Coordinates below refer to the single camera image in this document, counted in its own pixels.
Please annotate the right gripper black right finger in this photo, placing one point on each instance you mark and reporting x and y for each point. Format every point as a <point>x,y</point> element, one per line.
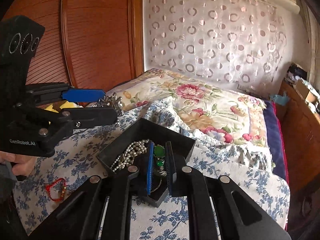
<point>173,166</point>

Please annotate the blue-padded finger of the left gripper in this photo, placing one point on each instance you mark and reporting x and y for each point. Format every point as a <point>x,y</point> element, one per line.
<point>83,95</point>

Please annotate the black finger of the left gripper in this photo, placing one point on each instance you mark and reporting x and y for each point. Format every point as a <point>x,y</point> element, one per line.
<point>82,118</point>

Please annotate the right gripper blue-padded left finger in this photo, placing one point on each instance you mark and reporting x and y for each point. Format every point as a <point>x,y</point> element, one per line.
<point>147,168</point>

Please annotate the black square jewelry box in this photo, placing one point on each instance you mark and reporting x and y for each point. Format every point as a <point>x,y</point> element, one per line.
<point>139,130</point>

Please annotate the silver crystal jewelry piece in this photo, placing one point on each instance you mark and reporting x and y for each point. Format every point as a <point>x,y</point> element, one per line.
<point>113,101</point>

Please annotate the person's left hand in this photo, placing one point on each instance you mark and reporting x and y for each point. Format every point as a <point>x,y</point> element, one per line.
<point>24,164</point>

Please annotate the yellow plush toy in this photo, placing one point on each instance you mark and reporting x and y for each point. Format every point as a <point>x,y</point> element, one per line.
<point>59,106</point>

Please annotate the blue floral white cloth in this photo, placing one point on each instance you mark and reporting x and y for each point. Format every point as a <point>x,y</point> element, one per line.
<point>231,192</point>

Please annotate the wooden louvered wardrobe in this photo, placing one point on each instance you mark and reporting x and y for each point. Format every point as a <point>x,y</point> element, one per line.
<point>86,43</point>

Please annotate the floral quilt bedspread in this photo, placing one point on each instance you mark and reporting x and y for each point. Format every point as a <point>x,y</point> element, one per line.
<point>225,115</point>

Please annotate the navy blue blanket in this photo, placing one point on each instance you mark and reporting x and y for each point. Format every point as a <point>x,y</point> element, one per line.
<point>275,140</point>

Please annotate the circle-patterned sheer curtain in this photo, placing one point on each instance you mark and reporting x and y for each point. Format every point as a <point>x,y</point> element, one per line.
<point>234,42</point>

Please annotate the wooden side cabinet counter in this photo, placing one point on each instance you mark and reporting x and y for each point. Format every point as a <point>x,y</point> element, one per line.
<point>300,130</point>

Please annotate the cardboard box on counter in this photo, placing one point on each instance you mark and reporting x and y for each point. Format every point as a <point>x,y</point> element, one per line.
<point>305,92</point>

